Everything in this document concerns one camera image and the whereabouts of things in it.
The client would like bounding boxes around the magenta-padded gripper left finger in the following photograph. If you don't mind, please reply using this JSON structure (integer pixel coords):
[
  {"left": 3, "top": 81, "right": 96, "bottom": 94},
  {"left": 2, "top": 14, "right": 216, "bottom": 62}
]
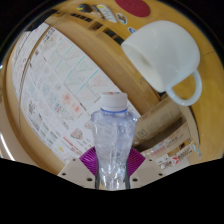
[{"left": 57, "top": 147, "right": 101, "bottom": 190}]

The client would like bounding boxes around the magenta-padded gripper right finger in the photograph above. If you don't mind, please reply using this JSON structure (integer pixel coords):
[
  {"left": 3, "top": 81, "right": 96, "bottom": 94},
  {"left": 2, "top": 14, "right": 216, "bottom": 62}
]
[{"left": 126, "top": 147, "right": 166, "bottom": 190}]

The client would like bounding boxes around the clear plastic water bottle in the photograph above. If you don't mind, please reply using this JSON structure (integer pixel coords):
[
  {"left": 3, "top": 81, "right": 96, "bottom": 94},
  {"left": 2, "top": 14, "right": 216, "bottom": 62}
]
[{"left": 89, "top": 92, "right": 138, "bottom": 191}]

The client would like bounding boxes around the brown cardboard box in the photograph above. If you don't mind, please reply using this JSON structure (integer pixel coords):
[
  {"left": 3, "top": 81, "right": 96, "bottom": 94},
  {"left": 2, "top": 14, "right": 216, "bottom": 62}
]
[{"left": 133, "top": 96, "right": 201, "bottom": 168}]

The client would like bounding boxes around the group of printed paper posters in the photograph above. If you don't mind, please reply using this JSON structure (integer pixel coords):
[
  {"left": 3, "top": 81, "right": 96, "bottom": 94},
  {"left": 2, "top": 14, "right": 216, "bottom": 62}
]
[{"left": 11, "top": 23, "right": 141, "bottom": 164}]

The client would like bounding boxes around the white ceramic mug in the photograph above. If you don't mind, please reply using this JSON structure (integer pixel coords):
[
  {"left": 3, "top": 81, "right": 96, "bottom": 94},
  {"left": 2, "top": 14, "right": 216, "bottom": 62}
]
[{"left": 120, "top": 20, "right": 203, "bottom": 107}]

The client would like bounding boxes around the dark pen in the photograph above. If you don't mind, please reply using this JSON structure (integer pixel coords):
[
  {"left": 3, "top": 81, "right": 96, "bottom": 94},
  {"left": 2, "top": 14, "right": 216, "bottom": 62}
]
[{"left": 91, "top": 4, "right": 102, "bottom": 18}]

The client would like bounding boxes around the flat round red coaster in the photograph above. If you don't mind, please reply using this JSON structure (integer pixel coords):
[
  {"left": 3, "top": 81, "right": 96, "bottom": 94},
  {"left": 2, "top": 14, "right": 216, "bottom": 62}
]
[{"left": 115, "top": 0, "right": 151, "bottom": 18}]

